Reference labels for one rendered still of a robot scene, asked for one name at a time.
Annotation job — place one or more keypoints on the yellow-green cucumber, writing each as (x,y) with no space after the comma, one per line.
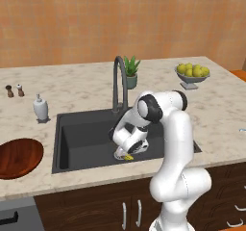
(129,157)

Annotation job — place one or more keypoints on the brown wooden bowl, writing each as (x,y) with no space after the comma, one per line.
(17,158)

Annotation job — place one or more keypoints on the dark wood cupboard door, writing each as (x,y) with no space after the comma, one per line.
(83,209)
(144,206)

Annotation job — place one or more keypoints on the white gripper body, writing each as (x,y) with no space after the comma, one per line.
(120,151)

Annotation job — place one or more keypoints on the grey fruit bowl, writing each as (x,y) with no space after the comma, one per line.
(189,81)

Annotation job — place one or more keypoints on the pale blue object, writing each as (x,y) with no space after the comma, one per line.
(242,130)

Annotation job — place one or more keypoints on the white soap dispenser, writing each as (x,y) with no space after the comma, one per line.
(40,108)

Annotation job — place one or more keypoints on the dark grey sink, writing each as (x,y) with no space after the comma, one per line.
(83,138)

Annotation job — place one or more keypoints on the dark grey tap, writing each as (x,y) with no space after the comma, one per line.
(116,84)

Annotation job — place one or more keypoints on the yellow-green fruit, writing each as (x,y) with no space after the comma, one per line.
(189,73)
(197,71)
(181,68)
(189,66)
(205,71)

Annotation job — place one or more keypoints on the dark wood drawer unit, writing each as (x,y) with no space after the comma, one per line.
(224,196)

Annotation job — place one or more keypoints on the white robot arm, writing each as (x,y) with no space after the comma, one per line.
(174,151)

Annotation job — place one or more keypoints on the grey dishwasher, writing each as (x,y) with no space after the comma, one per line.
(19,215)

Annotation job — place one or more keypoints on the white-topped salt shaker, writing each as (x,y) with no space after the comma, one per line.
(20,90)

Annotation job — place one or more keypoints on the green potted plant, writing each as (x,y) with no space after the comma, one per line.
(131,71)

